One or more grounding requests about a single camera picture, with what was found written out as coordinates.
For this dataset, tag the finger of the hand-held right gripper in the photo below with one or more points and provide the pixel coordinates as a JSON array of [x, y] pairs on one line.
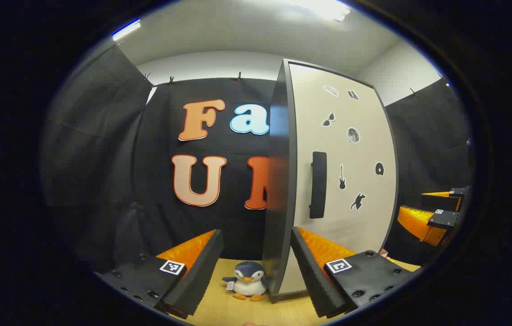
[[448, 220], [439, 202]]

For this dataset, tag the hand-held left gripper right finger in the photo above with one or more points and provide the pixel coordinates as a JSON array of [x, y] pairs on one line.
[[312, 276]]

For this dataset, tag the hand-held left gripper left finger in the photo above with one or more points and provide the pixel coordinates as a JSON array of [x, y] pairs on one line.
[[201, 271]]

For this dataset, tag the cream cabinet door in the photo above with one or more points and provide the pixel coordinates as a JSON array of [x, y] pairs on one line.
[[360, 217]]

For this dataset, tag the dark grey cabinet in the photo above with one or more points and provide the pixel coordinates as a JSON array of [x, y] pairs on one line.
[[278, 181]]

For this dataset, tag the penguin plush toy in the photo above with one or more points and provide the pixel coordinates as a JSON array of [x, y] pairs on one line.
[[249, 285]]

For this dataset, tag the black backdrop cloth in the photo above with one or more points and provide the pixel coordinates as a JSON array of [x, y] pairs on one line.
[[102, 158]]

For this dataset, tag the ceiling light strip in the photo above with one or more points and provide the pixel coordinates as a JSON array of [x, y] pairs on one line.
[[126, 30], [323, 9]]

